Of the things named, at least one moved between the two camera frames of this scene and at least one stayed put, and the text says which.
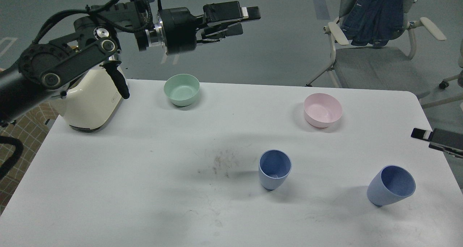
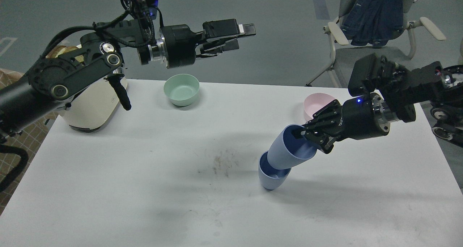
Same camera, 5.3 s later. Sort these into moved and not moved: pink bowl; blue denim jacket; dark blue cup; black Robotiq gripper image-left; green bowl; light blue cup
Moved: dark blue cup; black Robotiq gripper image-left
Not moved: light blue cup; pink bowl; green bowl; blue denim jacket
